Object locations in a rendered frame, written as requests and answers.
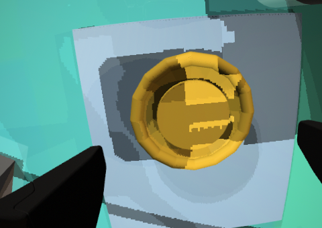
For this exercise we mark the pale blue square mat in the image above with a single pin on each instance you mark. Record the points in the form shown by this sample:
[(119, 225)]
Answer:
[(248, 187)]

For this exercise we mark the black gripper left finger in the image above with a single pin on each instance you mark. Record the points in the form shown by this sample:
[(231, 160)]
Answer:
[(69, 196)]

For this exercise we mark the yellow plate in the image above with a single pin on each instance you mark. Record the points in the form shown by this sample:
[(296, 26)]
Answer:
[(191, 110)]

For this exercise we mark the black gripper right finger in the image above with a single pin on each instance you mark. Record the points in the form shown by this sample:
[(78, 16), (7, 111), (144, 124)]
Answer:
[(310, 142)]

